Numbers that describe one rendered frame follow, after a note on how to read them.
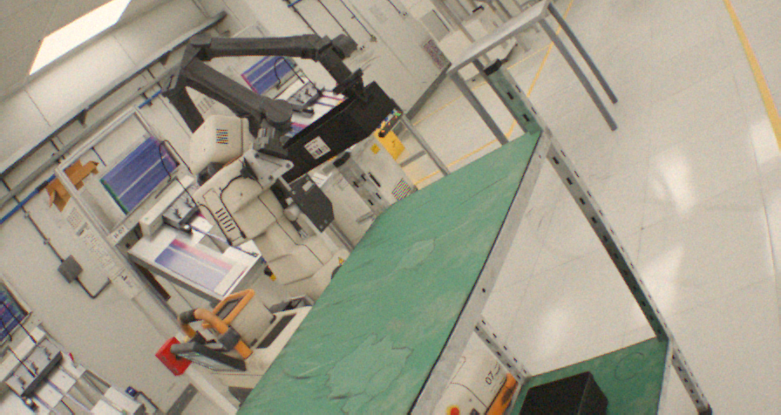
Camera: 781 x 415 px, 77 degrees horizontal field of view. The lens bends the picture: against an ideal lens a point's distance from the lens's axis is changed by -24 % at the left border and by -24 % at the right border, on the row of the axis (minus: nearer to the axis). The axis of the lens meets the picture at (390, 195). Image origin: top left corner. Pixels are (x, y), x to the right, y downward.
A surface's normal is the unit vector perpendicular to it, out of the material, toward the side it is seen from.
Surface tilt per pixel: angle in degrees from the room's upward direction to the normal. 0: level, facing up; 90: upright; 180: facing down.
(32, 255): 90
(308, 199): 90
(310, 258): 90
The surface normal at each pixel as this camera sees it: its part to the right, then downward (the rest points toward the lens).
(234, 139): 0.59, -0.26
